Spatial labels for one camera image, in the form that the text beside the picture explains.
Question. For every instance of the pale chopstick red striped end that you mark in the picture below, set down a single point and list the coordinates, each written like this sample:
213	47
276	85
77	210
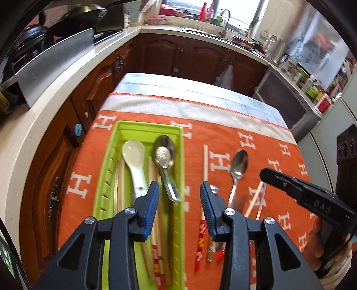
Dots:
205	167
156	262
255	198

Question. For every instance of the red label jar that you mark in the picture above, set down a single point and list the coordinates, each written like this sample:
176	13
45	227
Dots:
323	103

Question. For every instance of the person's right hand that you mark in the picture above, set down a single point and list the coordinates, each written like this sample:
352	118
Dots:
314	245

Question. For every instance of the steel sink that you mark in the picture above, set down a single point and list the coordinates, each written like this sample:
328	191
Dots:
200	30

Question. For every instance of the red bowls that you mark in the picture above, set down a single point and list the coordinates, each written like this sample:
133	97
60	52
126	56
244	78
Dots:
170	10

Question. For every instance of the green bottle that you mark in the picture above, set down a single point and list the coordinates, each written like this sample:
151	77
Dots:
219	19

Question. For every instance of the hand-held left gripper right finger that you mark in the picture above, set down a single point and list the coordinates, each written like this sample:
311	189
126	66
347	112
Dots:
207	212

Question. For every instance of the light blue checked tablecloth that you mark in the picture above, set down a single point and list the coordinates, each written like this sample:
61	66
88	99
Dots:
167	86

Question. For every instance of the white kitchen countertop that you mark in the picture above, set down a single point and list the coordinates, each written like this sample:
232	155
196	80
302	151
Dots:
41	111

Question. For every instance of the gas stove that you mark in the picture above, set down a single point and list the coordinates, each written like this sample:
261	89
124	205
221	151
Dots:
106	37

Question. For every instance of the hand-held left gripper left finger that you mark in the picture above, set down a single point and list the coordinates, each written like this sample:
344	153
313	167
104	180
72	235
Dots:
152	212

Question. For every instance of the grey appliance cabinet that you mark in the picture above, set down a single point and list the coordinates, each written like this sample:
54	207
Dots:
281	103

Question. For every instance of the black pressure cooker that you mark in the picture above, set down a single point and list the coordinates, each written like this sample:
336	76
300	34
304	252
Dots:
30	39

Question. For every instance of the kitchen window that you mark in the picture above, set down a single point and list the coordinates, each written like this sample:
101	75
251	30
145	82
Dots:
237	11

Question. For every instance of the chrome faucet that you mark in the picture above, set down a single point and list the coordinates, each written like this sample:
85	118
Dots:
223	28

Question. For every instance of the tall steel splash guard panel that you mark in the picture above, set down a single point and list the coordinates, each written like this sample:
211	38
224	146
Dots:
111	19

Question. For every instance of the light bamboo chopstick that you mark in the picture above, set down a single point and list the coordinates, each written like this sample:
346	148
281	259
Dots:
147	259
120	184

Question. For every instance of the stainless steel spoon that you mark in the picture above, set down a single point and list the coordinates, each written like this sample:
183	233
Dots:
164	140
240	163

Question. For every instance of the steel electric kettle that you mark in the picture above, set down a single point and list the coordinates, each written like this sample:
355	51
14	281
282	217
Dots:
274	47

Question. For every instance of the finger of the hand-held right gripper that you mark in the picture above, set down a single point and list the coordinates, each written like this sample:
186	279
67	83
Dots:
279	182

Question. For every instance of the shiny plastic wall sheet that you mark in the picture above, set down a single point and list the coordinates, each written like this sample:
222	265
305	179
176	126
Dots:
320	44

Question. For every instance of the glass pitcher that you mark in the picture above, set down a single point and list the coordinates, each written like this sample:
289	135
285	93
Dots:
288	67

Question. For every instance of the stack of dishes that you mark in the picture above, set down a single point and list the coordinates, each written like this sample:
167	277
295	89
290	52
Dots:
242	40

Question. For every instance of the pink bowl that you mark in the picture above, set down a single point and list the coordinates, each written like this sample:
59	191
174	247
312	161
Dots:
156	21

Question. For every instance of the hanging plastic bag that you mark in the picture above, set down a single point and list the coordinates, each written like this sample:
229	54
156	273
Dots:
225	79

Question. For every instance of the brown wooden kitchen cabinets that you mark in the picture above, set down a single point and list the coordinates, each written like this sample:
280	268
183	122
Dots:
167	55

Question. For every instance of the low steel splash guard panel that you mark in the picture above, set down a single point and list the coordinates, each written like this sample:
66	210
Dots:
55	64

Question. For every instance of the grey refrigerator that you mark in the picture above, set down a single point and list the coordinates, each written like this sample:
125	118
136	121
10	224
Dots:
326	150

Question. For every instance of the green plastic utensil tray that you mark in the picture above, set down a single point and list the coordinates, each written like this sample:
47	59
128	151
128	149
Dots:
131	133

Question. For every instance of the white ceramic spoon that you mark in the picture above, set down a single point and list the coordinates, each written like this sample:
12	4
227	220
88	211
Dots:
134	152

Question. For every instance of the cooking oil bottle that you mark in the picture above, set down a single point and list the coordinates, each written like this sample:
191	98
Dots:
312	89

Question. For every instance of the orange patterned blanket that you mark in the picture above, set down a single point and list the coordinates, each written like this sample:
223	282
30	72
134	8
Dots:
83	156

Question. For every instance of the black wok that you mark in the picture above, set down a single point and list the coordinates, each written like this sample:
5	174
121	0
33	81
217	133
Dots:
78	16

